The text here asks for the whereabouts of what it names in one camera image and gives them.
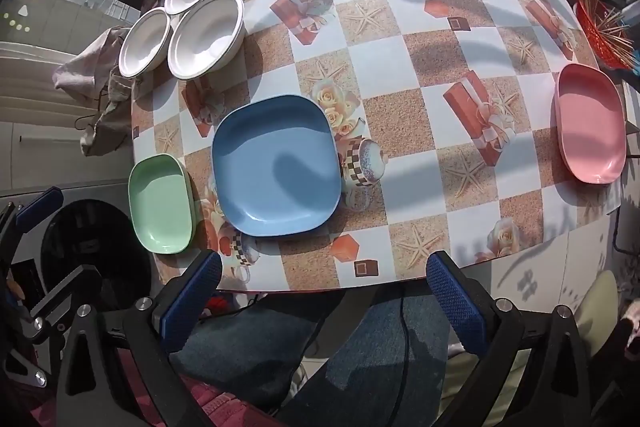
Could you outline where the small white paper bowl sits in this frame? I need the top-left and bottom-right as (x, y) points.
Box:
(118, 7), (171, 80)

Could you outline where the pink oblong plate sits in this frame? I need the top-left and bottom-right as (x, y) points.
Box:
(554, 63), (628, 186)

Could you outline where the red knit garment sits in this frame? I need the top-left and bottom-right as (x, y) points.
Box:
(116, 347), (263, 427)

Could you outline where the blue square plate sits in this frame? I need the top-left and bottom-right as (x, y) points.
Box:
(210, 94), (344, 238)

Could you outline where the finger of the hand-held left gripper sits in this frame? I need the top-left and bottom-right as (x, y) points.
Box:
(0, 187), (65, 269)
(0, 264), (104, 390)

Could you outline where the person's leg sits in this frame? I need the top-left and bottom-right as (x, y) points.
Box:
(169, 293), (322, 410)
(289, 291), (455, 427)

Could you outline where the pale pink towel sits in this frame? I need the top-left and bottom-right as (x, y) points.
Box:
(52, 26), (132, 100)

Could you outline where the red plastic basket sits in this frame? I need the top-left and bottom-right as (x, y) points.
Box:
(575, 0), (637, 68)

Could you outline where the person's right leg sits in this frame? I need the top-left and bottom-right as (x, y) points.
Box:
(289, 291), (455, 427)

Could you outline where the black cable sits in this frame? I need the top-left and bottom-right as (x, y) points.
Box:
(397, 294), (418, 413)

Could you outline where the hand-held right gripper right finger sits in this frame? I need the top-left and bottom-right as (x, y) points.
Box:
(426, 250), (594, 427)

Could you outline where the green oblong plate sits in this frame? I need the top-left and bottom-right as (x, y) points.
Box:
(127, 153), (197, 256)

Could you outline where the cream cloth bag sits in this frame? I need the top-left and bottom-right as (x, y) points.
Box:
(80, 74), (147, 158)

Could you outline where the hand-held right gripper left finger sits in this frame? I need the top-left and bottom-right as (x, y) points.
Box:
(54, 249), (224, 427)

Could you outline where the thin dark cord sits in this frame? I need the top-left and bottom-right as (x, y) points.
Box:
(74, 72), (115, 134)

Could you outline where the person's left leg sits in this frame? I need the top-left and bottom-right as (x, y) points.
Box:
(169, 293), (322, 410)

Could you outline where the patterned checkered tablecloth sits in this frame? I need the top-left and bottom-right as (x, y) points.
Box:
(131, 0), (632, 293)

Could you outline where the washing machine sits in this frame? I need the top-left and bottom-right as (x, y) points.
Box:
(0, 177), (157, 314)

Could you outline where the bundle of wooden skewers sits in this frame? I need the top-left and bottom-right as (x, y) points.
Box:
(577, 0), (638, 62)

